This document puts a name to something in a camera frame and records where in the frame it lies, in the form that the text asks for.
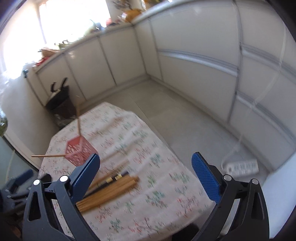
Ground dark brown stool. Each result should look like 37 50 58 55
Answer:
45 82 76 130

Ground black chopstick with gold band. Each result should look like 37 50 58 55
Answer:
85 171 129 196

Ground white power strip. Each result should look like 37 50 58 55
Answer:
222 159 259 177

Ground wooden chopstick poking through basket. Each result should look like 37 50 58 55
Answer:
31 154 66 158

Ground white kitchen cabinets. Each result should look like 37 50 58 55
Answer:
26 1 295 170

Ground pink plastic utensil basket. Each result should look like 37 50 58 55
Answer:
65 136 98 167

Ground white power cable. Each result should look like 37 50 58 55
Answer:
221 34 287 167

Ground floral tablecloth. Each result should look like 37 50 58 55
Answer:
39 102 215 240

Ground wooden chopstick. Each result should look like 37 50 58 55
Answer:
76 180 137 212
76 102 81 136
76 176 139 207
76 177 138 212

